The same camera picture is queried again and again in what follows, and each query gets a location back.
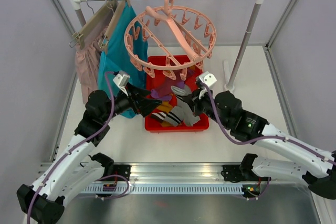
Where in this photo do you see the white slotted cable duct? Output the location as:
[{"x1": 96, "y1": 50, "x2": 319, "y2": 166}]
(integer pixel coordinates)
[{"x1": 82, "y1": 183, "x2": 243, "y2": 195}]

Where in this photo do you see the purple sock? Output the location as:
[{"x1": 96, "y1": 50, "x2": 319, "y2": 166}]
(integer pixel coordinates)
[{"x1": 150, "y1": 79, "x2": 184, "y2": 102}]

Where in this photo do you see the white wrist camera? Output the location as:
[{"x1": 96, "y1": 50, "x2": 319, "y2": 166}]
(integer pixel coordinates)
[
  {"x1": 113, "y1": 71, "x2": 130, "y2": 90},
  {"x1": 196, "y1": 71, "x2": 217, "y2": 88}
]

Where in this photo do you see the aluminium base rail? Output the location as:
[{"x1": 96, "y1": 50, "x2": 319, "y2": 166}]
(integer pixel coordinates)
[{"x1": 39, "y1": 162, "x2": 323, "y2": 185}]

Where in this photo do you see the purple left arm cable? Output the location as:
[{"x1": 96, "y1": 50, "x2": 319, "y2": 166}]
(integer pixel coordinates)
[{"x1": 26, "y1": 71, "x2": 119, "y2": 224}]

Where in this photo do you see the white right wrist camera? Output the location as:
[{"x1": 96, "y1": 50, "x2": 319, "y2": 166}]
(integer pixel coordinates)
[{"x1": 196, "y1": 71, "x2": 217, "y2": 88}]

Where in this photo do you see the red plastic bin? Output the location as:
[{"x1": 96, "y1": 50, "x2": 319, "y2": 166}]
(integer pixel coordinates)
[{"x1": 144, "y1": 66, "x2": 209, "y2": 133}]

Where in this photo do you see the beige clip hanger left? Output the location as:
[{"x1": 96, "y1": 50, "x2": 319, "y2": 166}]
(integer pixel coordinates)
[{"x1": 69, "y1": 0, "x2": 118, "y2": 50}]

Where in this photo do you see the yellow brown striped sock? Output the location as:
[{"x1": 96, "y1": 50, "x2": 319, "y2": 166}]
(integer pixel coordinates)
[{"x1": 150, "y1": 102, "x2": 182, "y2": 127}]

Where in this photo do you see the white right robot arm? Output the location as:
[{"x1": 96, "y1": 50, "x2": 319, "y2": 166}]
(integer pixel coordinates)
[{"x1": 176, "y1": 89, "x2": 335, "y2": 200}]

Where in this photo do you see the pink skirt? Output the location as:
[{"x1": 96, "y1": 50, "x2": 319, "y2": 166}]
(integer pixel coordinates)
[{"x1": 75, "y1": 26, "x2": 108, "y2": 104}]

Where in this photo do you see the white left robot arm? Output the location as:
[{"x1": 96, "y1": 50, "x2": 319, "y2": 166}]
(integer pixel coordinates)
[{"x1": 17, "y1": 84, "x2": 162, "y2": 223}]

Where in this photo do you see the beige clip hanger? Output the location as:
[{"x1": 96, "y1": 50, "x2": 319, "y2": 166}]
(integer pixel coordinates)
[
  {"x1": 69, "y1": 0, "x2": 118, "y2": 50},
  {"x1": 98, "y1": 1, "x2": 126, "y2": 52}
]

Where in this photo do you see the teal shirt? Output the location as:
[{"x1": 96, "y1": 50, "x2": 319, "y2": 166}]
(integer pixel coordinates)
[{"x1": 98, "y1": 1, "x2": 148, "y2": 119}]

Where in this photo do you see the beige clip hanger right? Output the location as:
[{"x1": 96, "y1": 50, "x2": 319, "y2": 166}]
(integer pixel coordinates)
[{"x1": 98, "y1": 1, "x2": 126, "y2": 52}]

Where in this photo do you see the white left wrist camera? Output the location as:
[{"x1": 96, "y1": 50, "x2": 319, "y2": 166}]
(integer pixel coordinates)
[{"x1": 113, "y1": 71, "x2": 130, "y2": 90}]

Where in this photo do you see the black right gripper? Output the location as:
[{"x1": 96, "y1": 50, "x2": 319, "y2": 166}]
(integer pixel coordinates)
[{"x1": 183, "y1": 86, "x2": 230, "y2": 129}]

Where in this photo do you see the pink round clip hanger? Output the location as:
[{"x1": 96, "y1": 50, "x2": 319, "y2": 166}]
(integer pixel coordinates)
[{"x1": 124, "y1": 0, "x2": 217, "y2": 80}]

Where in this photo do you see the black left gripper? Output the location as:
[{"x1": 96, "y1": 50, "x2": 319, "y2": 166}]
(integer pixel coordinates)
[{"x1": 101, "y1": 82, "x2": 162, "y2": 122}]

